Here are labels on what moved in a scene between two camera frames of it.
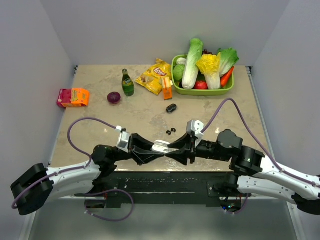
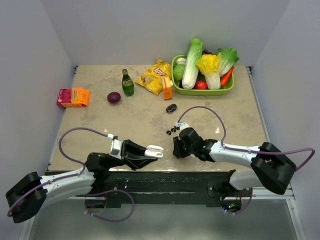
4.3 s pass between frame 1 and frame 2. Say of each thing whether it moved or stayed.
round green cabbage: stayed
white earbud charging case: moved
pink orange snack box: stayed
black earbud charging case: stayed
